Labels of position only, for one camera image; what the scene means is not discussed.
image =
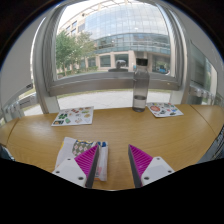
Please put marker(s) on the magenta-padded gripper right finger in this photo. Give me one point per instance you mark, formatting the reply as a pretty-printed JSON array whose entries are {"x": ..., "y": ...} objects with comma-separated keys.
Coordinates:
[{"x": 156, "y": 170}]

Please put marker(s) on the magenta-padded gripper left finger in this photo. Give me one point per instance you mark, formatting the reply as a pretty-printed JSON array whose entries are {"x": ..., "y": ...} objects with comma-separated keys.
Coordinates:
[{"x": 68, "y": 170}]

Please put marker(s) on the white colourful sticker sheet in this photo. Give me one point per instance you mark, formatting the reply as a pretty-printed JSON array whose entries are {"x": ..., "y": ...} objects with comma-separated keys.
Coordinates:
[
  {"x": 164, "y": 109},
  {"x": 74, "y": 116}
]

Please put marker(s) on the dark chair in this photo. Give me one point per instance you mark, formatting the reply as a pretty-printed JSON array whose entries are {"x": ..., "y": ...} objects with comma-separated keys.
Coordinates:
[
  {"x": 4, "y": 152},
  {"x": 216, "y": 150}
]

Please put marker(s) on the grey transparent bottle, black cap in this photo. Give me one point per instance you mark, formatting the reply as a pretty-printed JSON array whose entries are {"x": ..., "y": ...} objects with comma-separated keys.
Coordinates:
[{"x": 140, "y": 86}]

